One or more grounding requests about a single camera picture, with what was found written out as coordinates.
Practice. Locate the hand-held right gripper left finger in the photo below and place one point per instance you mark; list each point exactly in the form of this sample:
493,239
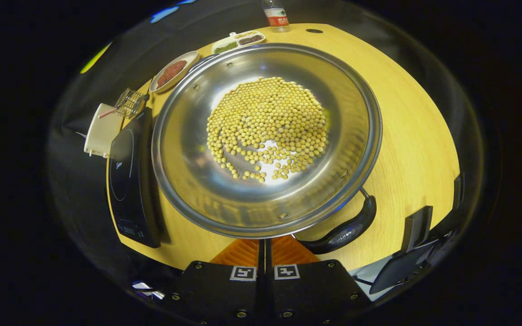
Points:
218,290

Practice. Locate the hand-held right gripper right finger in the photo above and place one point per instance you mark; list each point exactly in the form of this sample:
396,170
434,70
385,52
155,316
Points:
315,290

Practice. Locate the stainless steel pot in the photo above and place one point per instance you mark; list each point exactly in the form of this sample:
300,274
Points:
188,181

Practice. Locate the black induction cooktop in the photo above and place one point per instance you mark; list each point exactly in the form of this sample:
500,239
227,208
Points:
129,190

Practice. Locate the pile of soybeans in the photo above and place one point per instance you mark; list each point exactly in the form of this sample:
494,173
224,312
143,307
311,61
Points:
265,122

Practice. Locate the black panel stand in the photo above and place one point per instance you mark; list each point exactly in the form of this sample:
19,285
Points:
401,269

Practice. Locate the raw meat slice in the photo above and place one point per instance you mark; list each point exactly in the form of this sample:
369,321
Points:
163,80
176,69

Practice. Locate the round white plate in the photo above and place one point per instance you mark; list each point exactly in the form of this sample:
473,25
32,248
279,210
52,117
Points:
184,74

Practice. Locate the black backdrop cloth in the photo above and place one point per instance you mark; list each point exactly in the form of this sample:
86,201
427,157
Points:
70,104

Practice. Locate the pile of green mung beans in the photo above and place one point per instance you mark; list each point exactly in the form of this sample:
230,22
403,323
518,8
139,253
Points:
226,47

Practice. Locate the white divided tray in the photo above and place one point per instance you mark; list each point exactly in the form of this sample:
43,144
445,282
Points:
221,43

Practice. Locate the pile of dark red beans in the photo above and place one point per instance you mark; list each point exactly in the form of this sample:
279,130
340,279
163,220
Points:
250,39

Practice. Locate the pile of pale yellow beans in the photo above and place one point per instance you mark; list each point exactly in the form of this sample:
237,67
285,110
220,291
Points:
245,34

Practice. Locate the clear plastic water bottle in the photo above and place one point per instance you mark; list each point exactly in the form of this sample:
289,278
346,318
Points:
276,16

